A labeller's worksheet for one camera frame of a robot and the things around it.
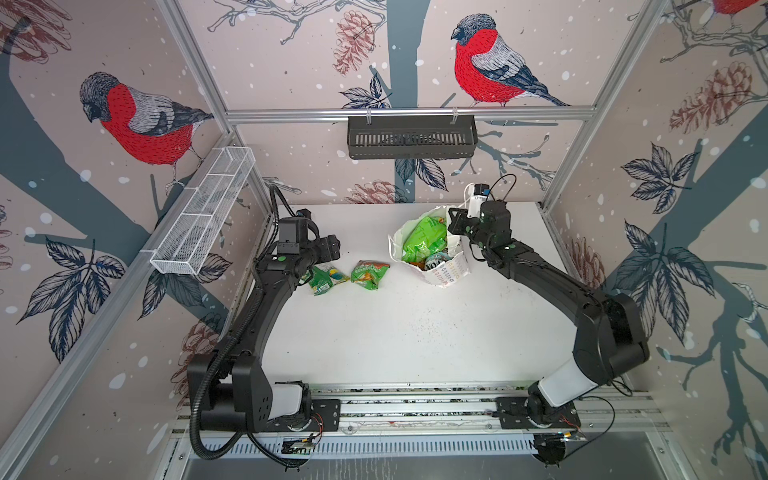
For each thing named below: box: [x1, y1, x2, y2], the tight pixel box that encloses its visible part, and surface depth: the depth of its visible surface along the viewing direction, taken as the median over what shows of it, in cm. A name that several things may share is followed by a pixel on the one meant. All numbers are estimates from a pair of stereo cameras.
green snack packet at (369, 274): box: [350, 260, 391, 291], surface depth 98 cm
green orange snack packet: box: [299, 264, 350, 296], surface depth 97 cm
